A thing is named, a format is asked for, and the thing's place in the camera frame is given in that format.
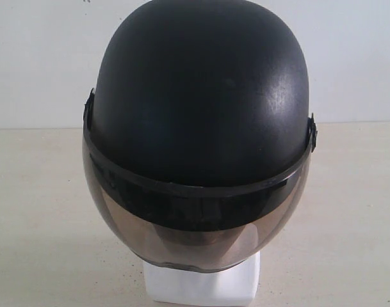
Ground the black helmet with visor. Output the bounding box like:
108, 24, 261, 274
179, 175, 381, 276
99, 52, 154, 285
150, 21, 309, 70
83, 1, 316, 273

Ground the white mannequin head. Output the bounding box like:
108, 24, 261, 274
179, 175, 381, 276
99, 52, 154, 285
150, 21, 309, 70
143, 223, 259, 304

